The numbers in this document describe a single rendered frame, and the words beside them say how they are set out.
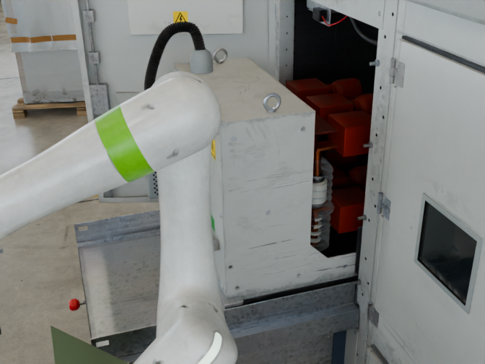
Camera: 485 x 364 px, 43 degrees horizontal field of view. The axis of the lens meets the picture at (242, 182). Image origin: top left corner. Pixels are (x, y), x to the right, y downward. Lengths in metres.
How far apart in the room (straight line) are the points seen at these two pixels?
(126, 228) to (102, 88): 0.46
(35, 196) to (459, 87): 0.71
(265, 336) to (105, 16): 1.09
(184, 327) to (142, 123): 0.35
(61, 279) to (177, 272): 2.23
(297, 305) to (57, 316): 1.73
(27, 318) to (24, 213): 2.19
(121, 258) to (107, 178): 0.96
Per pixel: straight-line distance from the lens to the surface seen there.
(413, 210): 1.27
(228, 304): 1.53
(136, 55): 2.01
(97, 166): 0.92
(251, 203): 1.42
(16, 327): 3.11
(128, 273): 1.81
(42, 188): 0.95
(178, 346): 1.03
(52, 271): 3.44
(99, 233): 1.98
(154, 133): 0.91
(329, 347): 1.72
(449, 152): 1.14
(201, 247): 1.14
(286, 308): 1.59
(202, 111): 0.91
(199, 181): 1.11
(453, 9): 1.10
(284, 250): 1.52
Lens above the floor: 1.86
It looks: 27 degrees down
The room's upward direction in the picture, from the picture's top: 1 degrees counter-clockwise
